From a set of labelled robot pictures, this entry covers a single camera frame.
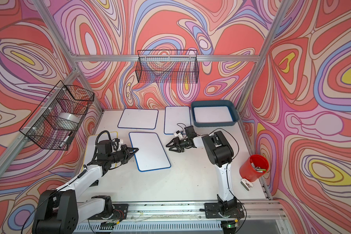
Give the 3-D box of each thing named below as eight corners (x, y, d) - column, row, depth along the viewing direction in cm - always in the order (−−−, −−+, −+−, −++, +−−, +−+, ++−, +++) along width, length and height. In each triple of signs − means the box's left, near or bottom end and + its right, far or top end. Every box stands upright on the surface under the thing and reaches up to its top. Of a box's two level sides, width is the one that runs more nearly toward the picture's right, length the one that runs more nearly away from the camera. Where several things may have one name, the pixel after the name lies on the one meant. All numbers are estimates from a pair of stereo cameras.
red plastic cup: (242, 181, 85) (251, 173, 74) (237, 164, 92) (245, 154, 81) (261, 181, 85) (273, 173, 74) (254, 164, 92) (264, 154, 81)
